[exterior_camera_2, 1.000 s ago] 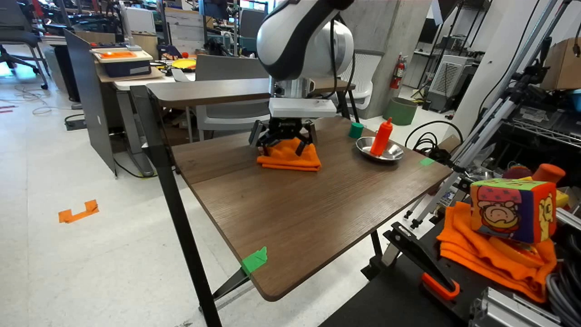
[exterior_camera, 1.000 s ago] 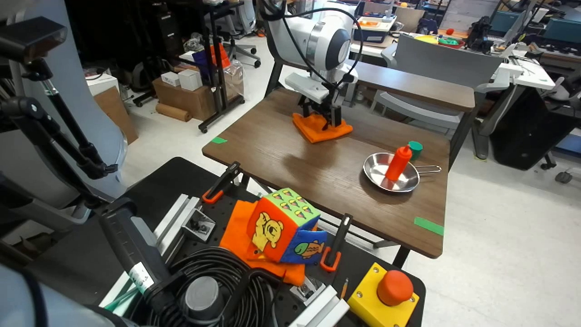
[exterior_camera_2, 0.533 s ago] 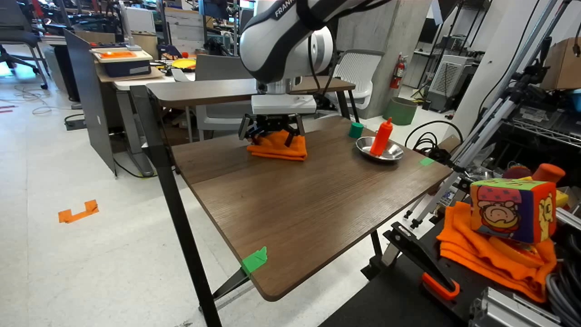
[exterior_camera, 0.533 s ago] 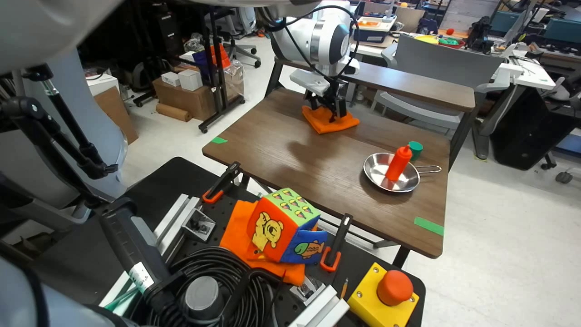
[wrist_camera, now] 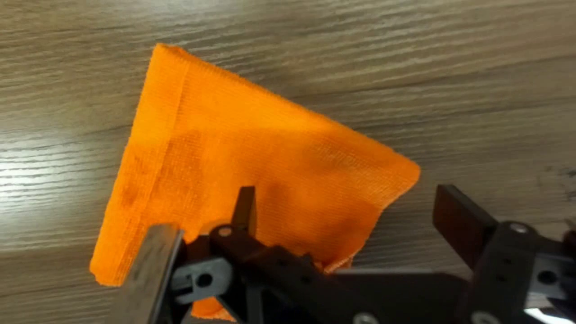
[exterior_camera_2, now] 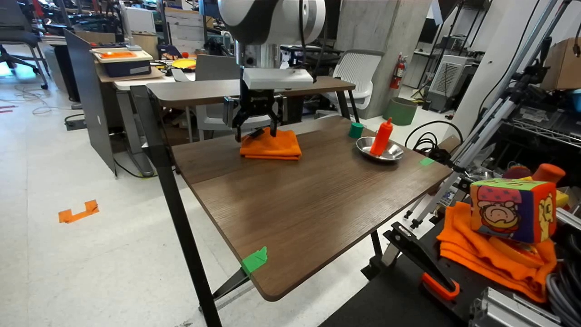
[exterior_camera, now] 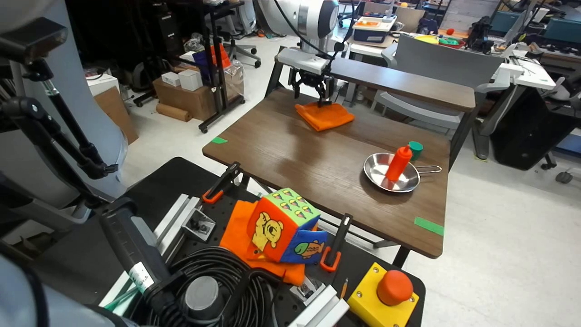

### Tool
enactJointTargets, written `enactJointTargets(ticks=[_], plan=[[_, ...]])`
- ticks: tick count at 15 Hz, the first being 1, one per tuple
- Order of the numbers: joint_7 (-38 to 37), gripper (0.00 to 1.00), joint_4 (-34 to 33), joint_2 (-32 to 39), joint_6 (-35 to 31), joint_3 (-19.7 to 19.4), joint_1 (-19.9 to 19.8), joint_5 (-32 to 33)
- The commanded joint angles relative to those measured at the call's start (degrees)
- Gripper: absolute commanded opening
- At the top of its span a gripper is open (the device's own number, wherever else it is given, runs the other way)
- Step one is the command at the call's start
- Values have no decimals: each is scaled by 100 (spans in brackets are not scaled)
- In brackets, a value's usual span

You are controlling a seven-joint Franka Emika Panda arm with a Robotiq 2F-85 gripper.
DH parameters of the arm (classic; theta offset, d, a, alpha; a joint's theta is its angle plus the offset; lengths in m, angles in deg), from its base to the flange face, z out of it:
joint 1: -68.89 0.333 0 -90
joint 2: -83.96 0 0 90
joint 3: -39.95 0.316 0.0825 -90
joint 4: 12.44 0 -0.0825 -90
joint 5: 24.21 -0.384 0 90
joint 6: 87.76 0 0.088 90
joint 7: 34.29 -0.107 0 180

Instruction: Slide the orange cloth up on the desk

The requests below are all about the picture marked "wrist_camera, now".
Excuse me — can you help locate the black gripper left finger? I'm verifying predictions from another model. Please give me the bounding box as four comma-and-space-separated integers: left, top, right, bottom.
207, 183, 363, 324

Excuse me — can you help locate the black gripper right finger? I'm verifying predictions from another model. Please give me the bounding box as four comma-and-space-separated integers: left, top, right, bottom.
432, 181, 576, 324

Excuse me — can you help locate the orange cloth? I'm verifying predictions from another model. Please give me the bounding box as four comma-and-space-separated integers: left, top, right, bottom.
88, 41, 423, 322

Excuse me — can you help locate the silver metal bracket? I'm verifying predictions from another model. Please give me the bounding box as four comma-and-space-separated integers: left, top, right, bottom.
113, 223, 185, 324

